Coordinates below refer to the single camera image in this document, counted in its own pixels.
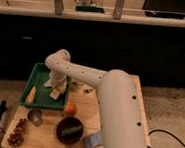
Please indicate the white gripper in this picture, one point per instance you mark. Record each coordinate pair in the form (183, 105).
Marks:
(58, 81)

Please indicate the beige eraser block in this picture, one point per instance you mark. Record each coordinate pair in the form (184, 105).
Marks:
(54, 94)

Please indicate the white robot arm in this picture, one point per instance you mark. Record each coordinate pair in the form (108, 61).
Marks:
(121, 119)

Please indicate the green plastic tray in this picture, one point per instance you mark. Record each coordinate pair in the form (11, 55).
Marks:
(39, 76)

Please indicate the yellow banana piece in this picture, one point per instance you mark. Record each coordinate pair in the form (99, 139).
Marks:
(31, 96)

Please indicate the orange fruit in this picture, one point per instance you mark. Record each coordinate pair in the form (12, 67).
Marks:
(70, 109)

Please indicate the small metal cup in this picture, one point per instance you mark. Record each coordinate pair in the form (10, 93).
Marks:
(35, 116)

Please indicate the dark round bowl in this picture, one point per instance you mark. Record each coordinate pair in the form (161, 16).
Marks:
(68, 122)

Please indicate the green cucumber in bowl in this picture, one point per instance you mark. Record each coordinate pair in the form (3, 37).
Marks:
(71, 130)

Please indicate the blue sponge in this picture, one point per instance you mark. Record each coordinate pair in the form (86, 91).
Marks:
(92, 141)

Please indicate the green base stand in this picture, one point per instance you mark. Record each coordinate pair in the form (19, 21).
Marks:
(86, 8)

